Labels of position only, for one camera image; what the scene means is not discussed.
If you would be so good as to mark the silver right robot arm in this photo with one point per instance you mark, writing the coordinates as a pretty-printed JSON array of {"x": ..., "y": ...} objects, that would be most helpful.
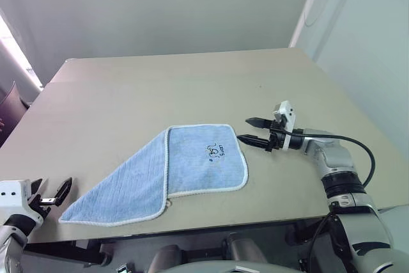
[{"x": 335, "y": 161}]

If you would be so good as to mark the black under-table frame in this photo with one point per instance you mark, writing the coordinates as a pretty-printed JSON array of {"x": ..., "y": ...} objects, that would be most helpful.
[{"x": 64, "y": 249}]

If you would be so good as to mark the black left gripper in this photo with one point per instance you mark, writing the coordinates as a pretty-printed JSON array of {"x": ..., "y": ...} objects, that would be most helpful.
[{"x": 39, "y": 204}]

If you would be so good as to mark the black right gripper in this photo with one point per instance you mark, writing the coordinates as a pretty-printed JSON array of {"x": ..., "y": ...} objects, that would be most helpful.
[{"x": 278, "y": 140}]

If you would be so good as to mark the grey rounded shape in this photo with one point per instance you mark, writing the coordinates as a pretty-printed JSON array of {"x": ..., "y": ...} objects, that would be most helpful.
[
  {"x": 167, "y": 258},
  {"x": 244, "y": 249}
]

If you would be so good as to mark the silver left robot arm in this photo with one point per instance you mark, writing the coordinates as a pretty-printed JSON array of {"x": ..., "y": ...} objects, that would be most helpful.
[{"x": 14, "y": 226}]

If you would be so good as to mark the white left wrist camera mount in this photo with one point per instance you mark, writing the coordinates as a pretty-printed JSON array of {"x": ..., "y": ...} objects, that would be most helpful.
[{"x": 11, "y": 194}]

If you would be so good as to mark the light blue towel white trim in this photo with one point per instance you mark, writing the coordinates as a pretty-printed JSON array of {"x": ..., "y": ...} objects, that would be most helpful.
[{"x": 195, "y": 170}]

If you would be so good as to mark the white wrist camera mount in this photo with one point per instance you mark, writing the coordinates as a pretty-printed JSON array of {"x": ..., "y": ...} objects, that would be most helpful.
[
  {"x": 11, "y": 194},
  {"x": 287, "y": 111}
]

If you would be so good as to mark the silver robot torso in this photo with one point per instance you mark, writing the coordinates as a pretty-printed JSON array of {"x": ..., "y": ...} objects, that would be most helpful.
[{"x": 223, "y": 268}]

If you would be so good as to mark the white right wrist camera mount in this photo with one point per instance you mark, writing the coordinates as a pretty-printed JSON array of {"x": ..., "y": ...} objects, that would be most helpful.
[{"x": 287, "y": 111}]

